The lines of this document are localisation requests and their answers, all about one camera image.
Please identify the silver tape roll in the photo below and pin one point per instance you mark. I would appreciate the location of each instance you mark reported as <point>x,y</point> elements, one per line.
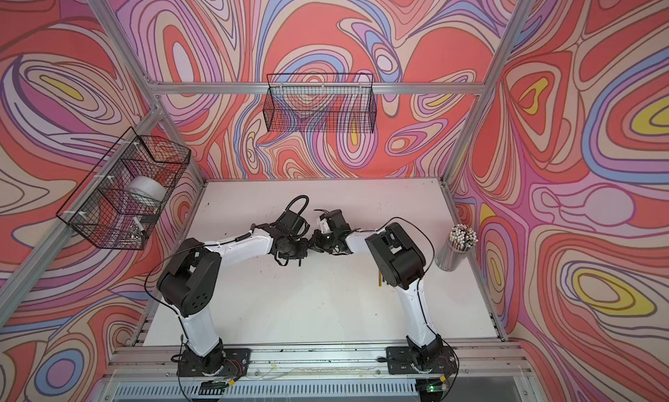
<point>146,191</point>

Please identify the black wire basket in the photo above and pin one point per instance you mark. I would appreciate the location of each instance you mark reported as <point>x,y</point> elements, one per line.
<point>126,192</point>
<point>343,103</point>

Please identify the aluminium frame corner post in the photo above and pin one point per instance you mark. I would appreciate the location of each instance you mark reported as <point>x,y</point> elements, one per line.
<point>123,48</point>

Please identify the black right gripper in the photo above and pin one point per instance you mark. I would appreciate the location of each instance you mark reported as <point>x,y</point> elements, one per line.
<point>315,242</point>

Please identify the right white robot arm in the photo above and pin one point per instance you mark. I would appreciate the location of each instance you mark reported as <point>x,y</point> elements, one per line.
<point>402,265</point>

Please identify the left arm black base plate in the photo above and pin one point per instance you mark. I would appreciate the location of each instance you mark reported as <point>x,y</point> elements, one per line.
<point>228,364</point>

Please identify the back black wire basket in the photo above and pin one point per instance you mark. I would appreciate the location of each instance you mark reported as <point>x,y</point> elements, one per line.
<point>343,103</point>

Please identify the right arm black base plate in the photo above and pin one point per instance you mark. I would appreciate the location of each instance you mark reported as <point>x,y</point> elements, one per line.
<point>403,360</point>

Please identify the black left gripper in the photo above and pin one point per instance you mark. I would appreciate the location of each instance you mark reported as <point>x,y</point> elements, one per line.
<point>303,252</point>

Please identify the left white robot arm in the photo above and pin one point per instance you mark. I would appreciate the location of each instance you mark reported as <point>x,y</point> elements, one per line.
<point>188,282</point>

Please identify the left black wire basket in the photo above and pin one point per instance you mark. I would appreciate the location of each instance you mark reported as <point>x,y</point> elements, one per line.
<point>126,192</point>

